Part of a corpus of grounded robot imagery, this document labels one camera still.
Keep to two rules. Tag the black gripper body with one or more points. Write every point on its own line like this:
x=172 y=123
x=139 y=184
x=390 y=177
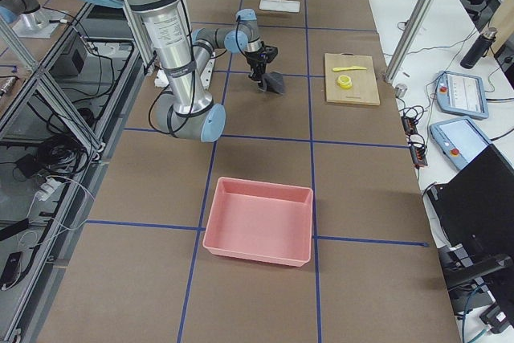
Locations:
x=255 y=59

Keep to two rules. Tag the grey wiping cloth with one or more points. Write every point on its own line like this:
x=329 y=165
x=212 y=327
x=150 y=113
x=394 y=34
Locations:
x=272 y=82

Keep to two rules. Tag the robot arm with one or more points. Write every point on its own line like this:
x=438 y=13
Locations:
x=186 y=109

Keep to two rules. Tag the black water bottle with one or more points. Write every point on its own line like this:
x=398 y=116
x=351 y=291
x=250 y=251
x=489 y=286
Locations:
x=479 y=48

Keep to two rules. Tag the white rectangular tray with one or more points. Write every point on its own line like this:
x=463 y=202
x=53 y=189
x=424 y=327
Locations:
x=285 y=6

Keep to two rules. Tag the yellow lemon slices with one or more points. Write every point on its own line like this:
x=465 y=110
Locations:
x=344 y=82

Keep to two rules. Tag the bamboo cutting board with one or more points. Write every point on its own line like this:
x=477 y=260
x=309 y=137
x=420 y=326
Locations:
x=364 y=90

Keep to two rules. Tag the yellow plastic knife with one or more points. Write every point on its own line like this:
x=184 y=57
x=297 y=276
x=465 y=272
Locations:
x=349 y=68

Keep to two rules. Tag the pink plastic bin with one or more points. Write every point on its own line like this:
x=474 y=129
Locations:
x=260 y=221

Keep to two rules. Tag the black power strip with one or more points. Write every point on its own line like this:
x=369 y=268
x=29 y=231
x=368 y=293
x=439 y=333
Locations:
x=416 y=142

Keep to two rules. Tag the upper teach pendant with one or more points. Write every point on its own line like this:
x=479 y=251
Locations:
x=461 y=94

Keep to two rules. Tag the teach pendant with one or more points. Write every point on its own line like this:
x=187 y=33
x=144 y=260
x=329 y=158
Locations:
x=460 y=140
x=461 y=94

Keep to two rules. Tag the lower teach pendant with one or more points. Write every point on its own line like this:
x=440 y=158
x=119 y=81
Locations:
x=460 y=140

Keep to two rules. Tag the black laptop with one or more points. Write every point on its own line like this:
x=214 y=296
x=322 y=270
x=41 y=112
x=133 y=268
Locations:
x=475 y=208

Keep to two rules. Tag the black smartphone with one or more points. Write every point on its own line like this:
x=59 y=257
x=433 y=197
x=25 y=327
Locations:
x=11 y=270

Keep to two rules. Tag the aluminium frame post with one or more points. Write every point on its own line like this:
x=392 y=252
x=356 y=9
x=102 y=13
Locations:
x=417 y=16

